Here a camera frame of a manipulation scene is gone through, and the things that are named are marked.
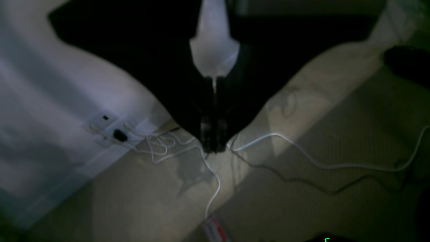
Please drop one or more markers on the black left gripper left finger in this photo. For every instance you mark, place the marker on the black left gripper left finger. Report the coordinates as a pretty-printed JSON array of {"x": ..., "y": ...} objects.
[{"x": 148, "y": 39}]

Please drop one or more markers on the white wall socket plate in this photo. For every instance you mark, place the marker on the white wall socket plate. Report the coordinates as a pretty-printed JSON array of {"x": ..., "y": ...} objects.
[{"x": 108, "y": 128}]

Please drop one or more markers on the white red plug box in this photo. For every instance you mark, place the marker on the white red plug box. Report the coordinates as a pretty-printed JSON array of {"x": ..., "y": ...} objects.
[{"x": 215, "y": 230}]

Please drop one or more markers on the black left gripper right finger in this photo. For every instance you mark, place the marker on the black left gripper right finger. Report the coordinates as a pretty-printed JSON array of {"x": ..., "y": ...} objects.
[{"x": 277, "y": 38}]

